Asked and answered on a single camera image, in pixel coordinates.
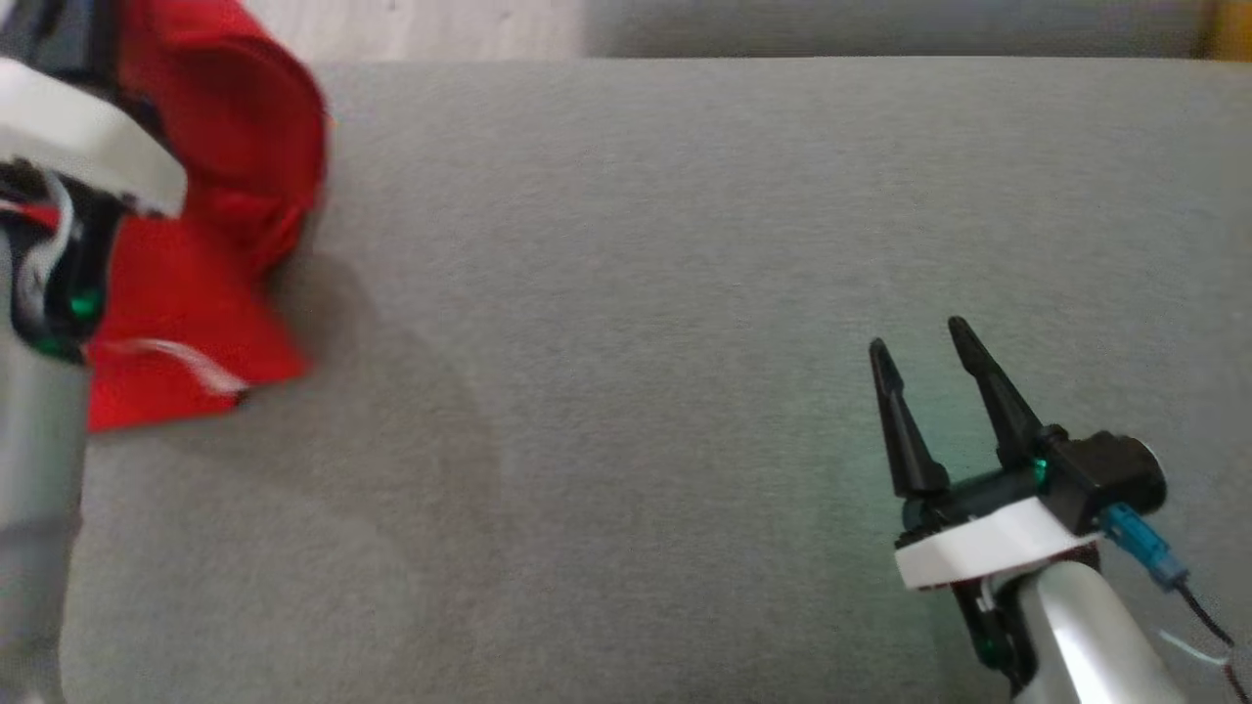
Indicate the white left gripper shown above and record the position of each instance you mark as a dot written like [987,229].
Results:
[68,127]

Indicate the grey fabric sofa seat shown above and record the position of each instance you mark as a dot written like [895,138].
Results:
[587,391]

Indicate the red shorts with white trim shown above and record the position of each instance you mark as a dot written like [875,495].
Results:
[225,127]

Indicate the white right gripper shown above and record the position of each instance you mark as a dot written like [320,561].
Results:
[988,543]

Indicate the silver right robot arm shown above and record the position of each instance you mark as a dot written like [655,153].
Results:
[1086,636]

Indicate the brown wooden furniture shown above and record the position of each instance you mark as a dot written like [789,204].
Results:
[1228,29]

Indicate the grey sofa section with seam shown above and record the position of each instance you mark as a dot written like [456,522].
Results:
[880,24]

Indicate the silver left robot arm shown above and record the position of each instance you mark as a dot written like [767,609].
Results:
[39,489]

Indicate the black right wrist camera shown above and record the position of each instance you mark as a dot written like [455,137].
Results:
[1105,479]

